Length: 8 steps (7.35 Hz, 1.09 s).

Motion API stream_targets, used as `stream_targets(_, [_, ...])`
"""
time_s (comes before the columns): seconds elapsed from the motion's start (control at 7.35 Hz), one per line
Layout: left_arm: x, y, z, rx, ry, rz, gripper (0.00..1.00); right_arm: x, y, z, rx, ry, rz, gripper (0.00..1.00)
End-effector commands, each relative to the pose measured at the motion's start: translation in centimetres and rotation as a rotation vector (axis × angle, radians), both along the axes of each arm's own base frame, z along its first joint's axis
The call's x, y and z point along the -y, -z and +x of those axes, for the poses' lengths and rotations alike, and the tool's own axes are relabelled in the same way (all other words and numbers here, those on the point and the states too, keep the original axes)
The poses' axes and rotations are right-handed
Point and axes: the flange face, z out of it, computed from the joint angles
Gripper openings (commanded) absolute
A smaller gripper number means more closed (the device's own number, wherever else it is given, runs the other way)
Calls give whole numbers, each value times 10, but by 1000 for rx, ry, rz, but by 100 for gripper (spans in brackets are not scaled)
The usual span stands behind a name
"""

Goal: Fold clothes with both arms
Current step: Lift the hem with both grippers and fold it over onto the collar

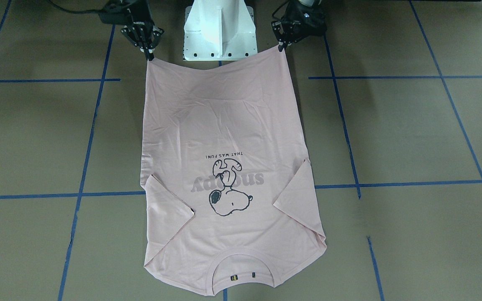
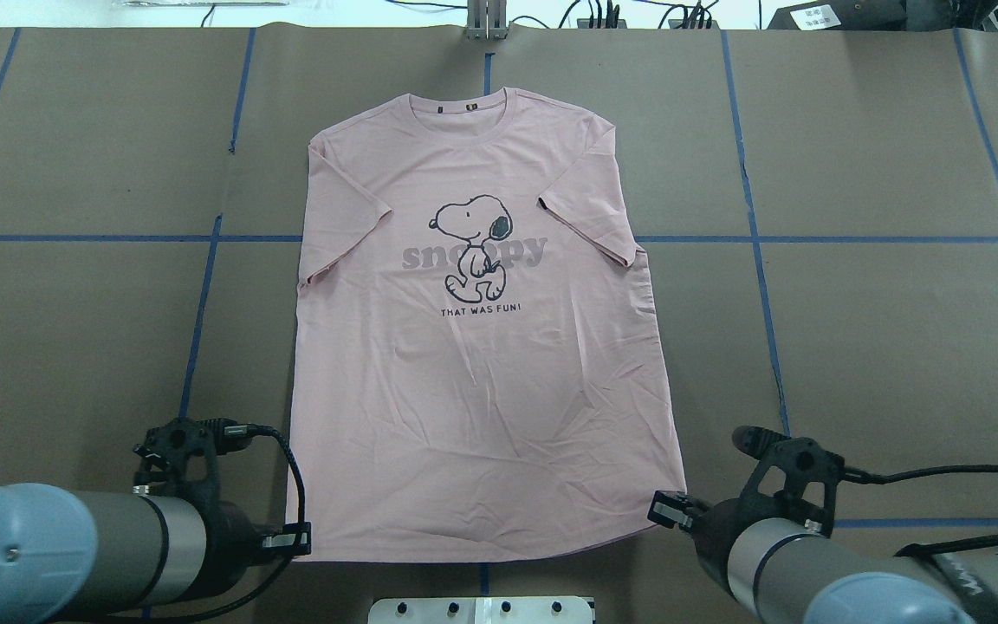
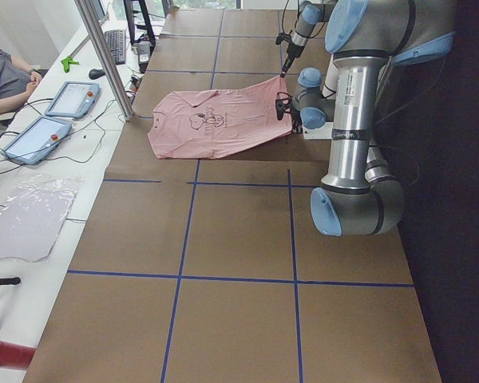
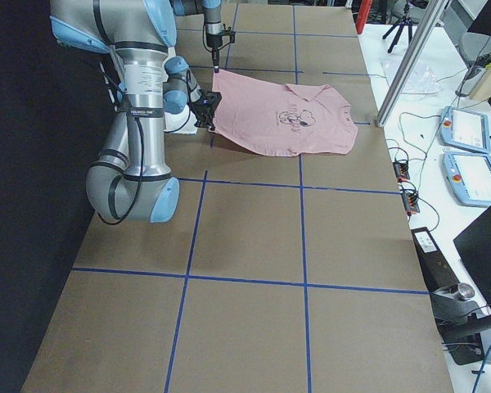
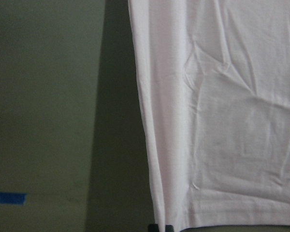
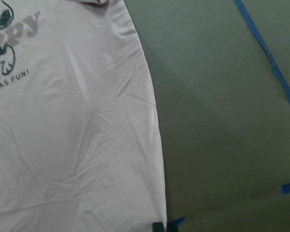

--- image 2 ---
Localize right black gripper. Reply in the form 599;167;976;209
648;490;746;564

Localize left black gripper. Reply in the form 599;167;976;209
199;501;313;586

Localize pink Snoopy t-shirt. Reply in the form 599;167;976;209
290;88;685;563

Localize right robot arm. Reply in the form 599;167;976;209
648;491;998;623

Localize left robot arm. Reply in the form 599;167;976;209
0;483;312;623

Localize blue tape grid lines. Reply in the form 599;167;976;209
0;28;998;624

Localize brown paper table cover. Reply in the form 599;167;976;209
0;24;998;624

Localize black box with label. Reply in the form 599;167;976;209
765;1;907;31

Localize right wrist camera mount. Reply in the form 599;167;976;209
731;426;846;538

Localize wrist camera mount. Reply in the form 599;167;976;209
132;419;252;510
731;426;846;538

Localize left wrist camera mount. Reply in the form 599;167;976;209
132;419;252;510

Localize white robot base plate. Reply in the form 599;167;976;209
367;595;597;623

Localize aluminium frame post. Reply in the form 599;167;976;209
466;0;509;41

